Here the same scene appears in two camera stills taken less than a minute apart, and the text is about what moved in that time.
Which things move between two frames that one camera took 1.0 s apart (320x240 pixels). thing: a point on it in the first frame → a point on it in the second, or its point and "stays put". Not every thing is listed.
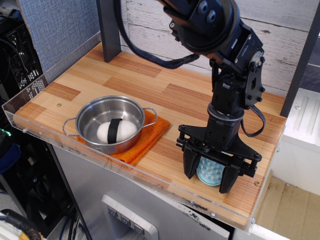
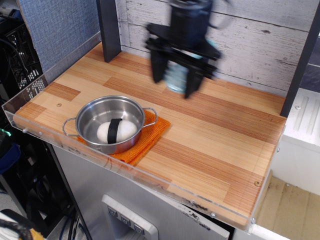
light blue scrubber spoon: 210,172 → 176,75
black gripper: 220,141 → 185,39
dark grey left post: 109,28 stays put
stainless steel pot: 109,124 stays put
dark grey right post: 304,63 stays put
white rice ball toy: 116,130 stays put
